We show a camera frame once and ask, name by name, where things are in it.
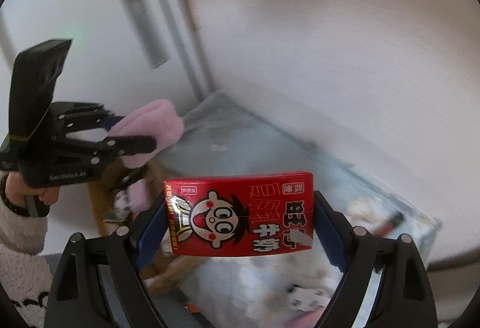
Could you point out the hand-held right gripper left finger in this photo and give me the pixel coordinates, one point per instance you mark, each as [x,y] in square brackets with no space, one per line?
[150,234]

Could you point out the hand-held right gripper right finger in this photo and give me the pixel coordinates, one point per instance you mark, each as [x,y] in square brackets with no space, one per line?
[324,226]

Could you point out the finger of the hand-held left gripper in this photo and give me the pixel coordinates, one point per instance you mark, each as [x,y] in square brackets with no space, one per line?
[86,118]
[127,146]

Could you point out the pink fluffy scrunchie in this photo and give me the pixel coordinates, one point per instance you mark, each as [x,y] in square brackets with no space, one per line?
[157,122]

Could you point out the brown cardboard box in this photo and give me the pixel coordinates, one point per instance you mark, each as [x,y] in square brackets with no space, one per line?
[101,197]

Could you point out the red milk carton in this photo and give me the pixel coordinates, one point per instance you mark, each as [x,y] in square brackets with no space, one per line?
[240,215]

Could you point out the person's left forearm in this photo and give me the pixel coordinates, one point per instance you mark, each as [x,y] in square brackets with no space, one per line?
[18,234]

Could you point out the person's left hand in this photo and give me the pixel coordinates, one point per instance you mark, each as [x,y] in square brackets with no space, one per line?
[9,187]

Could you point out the blue red white packet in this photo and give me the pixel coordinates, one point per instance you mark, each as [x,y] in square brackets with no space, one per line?
[388,225]

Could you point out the pale blue floral cloth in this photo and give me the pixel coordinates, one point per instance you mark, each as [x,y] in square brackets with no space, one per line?
[243,148]

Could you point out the white fleece clothing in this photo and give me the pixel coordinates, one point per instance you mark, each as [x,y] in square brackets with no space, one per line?
[22,283]

